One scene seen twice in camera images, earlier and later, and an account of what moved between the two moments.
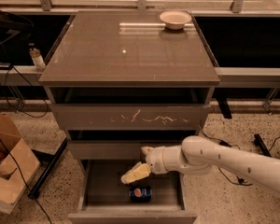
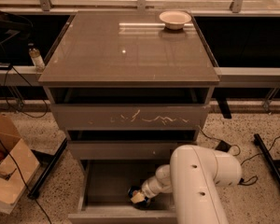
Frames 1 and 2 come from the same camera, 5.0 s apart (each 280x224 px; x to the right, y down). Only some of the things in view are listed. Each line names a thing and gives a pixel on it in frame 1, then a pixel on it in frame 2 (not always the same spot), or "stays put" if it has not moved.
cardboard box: [13, 163] stays put
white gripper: [156, 161] to [147, 188]
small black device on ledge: [2, 65] stays put
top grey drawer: [130, 107] stays put
